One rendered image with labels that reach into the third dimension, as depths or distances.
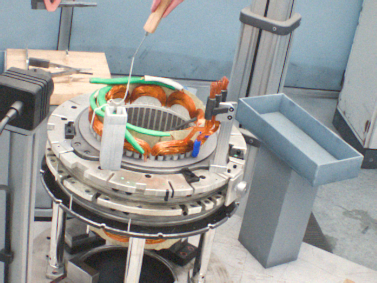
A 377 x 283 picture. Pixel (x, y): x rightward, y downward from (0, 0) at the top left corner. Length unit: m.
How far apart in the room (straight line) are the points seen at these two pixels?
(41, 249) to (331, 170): 0.54
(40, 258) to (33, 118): 0.77
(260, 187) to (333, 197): 1.88
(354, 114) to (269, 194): 2.27
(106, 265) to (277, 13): 0.60
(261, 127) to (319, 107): 2.68
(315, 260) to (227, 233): 0.19
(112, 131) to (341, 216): 2.21
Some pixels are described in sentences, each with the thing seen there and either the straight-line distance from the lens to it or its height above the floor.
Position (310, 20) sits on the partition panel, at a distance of 3.79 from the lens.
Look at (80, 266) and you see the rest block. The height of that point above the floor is 0.87.
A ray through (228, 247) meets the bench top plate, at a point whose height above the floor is 0.78.
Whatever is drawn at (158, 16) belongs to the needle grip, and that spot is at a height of 1.30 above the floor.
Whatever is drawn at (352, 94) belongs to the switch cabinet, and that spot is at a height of 0.24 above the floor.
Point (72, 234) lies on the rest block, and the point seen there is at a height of 0.84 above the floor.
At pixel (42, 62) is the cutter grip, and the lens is 1.46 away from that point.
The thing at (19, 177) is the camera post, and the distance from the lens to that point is 0.72.
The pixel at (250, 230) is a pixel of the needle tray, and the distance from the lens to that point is 1.55.
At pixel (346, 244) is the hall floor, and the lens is 3.09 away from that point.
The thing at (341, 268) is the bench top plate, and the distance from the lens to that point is 1.60.
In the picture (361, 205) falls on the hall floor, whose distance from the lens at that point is 3.36.
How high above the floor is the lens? 1.70
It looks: 29 degrees down
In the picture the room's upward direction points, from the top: 11 degrees clockwise
